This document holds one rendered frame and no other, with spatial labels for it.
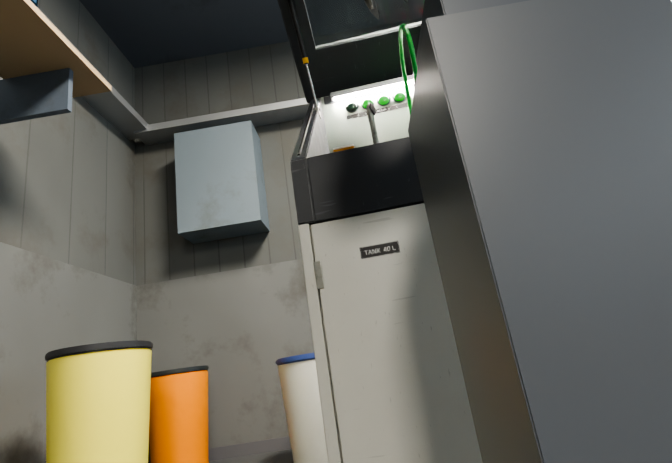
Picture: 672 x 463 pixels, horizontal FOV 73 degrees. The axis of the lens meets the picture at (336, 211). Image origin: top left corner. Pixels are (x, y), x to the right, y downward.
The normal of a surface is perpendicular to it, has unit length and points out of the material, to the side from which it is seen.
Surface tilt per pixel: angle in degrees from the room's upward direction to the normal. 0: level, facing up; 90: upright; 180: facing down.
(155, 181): 90
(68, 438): 93
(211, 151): 90
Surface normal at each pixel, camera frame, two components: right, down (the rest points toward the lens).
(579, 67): -0.07, -0.31
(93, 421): 0.32, -0.31
